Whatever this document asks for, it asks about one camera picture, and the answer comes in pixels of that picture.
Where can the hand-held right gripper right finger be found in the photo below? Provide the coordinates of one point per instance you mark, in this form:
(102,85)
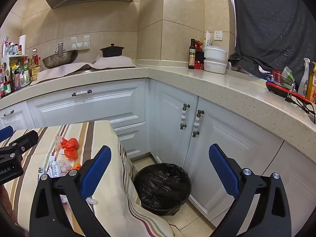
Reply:
(223,170)

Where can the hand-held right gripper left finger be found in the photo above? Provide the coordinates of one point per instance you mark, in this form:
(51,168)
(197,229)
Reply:
(96,170)

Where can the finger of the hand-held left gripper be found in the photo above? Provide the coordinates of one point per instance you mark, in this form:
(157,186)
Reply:
(27,139)
(6,132)

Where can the orange wrapper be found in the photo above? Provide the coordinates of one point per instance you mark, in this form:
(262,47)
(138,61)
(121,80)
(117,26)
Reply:
(76,167)

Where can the bin with black bag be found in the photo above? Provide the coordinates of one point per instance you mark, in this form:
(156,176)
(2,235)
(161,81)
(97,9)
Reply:
(161,187)

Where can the narrow white drawer front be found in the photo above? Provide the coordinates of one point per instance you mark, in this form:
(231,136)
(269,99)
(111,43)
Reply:
(14,121)

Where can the striped tablecloth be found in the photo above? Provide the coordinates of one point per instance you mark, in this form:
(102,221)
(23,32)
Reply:
(111,177)

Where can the small clear plastic piece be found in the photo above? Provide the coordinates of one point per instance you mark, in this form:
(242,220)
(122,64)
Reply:
(91,201)

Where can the clear plastic wrapper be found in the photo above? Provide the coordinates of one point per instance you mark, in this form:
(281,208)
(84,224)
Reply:
(58,142)

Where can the small printed packet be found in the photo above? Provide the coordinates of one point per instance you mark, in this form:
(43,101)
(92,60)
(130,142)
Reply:
(42,173)

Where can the orange plastic bag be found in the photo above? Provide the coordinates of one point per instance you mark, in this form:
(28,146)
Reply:
(69,147)

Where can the white printed packet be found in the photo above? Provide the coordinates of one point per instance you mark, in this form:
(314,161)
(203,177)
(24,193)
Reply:
(55,170)

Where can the white lower drawers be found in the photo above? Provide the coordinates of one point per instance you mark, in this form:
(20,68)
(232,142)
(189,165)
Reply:
(130,133)

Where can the rack of condiment bottles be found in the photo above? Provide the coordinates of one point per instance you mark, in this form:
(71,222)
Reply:
(17,74)

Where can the wide white drawer front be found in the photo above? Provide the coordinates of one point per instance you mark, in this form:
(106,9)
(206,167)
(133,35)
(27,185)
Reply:
(86,106)

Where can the plain white cabinet panel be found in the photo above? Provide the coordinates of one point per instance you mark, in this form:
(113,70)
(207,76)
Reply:
(296,158)

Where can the white corner cabinet door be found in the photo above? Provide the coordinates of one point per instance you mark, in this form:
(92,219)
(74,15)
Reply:
(167,118)

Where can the beige stove cloth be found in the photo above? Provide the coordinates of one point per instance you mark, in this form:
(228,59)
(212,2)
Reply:
(74,68)

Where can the steel wok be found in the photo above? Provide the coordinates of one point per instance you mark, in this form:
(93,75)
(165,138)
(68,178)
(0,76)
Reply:
(60,58)

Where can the white paper towel roll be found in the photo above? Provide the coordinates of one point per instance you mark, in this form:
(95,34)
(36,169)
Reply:
(22,44)

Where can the white lidded bowl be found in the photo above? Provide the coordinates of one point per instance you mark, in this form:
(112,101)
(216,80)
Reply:
(214,53)
(214,66)

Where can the red box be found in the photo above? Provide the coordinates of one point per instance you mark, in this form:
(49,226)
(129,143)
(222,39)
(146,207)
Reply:
(199,63)

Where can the green white packet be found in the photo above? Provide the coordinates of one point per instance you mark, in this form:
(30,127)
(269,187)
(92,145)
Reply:
(287,77)

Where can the dark olive oil bottle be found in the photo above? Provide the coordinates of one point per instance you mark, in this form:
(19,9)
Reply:
(191,59)

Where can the black lidded pot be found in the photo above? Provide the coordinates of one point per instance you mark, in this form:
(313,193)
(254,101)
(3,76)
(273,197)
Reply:
(112,51)

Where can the white spray bottle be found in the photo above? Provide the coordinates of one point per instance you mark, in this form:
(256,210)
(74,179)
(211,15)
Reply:
(304,81)

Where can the yellow detergent bottle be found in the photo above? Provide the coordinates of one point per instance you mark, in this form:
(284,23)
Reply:
(311,86)

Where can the white upright packet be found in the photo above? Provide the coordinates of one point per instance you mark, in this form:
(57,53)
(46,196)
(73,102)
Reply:
(208,39)

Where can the dark grey cloth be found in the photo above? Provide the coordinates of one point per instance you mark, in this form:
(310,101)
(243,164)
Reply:
(271,24)

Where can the white wall hook holder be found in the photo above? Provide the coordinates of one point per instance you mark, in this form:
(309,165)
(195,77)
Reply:
(80,43)

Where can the white wall socket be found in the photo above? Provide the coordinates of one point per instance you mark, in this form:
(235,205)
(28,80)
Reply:
(218,35)

